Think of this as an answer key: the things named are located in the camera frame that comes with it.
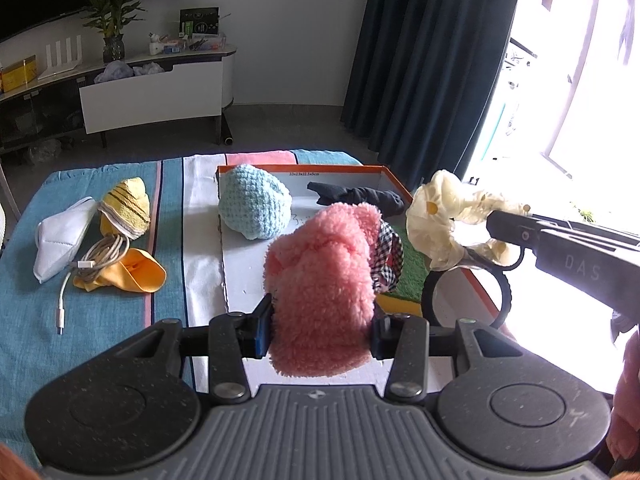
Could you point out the grey-blue plastic bag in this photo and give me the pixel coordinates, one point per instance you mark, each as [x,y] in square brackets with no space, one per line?
[114,71]

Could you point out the yellow striped cloth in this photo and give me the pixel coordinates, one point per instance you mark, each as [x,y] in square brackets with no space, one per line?
[127,205]

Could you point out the orange cardboard box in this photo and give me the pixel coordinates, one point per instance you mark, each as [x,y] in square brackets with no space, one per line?
[245,270]

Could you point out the yellow tin box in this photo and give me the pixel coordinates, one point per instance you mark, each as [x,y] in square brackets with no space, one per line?
[17,75]

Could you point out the person's right hand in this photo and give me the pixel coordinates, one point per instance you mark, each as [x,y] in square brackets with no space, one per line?
[627,400]

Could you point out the white router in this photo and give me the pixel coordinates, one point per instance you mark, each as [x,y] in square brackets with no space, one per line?
[60,67]

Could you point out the plain yellow cloth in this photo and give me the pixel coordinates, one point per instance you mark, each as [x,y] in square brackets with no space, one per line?
[140,270]

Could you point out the light blue knitted hat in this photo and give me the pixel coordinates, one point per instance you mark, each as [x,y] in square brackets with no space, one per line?
[255,200]

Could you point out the cream ruffled black headband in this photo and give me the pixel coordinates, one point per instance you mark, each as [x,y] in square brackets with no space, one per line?
[435,220]

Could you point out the white tv cabinet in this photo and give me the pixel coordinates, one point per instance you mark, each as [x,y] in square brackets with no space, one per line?
[150,95]

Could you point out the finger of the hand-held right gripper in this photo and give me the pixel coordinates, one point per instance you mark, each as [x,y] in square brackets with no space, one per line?
[510,232]

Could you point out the small potted plant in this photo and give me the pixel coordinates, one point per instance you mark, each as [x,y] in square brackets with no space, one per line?
[585,214]

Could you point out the bamboo plant in dark vase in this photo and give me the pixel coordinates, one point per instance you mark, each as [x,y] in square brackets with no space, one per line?
[113,47]

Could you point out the dark grey sock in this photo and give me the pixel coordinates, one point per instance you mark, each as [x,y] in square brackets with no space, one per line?
[370,197]

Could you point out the small white bottle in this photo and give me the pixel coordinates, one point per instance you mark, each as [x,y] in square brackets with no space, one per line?
[155,46]

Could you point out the white face mask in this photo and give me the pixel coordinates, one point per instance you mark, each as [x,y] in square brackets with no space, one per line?
[55,240]

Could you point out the blue and white striped towel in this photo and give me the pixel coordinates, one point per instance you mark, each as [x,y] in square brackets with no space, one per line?
[125,320]

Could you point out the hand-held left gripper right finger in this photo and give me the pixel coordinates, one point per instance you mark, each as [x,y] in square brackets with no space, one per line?
[381,342]

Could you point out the small white plastic bag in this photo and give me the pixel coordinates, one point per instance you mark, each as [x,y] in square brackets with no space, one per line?
[148,69]

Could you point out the green and yellow sponge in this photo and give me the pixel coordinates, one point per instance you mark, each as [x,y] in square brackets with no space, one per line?
[412,270]

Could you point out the dark blue curtain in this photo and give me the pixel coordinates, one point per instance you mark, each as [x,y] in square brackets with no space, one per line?
[425,60]

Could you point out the pink fluffy hair band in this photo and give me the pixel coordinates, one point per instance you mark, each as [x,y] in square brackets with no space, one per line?
[320,280]

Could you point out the black and green box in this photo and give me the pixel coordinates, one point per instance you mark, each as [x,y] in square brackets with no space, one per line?
[199,22]

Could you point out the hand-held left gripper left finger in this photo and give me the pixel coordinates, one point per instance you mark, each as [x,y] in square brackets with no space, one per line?
[261,330]

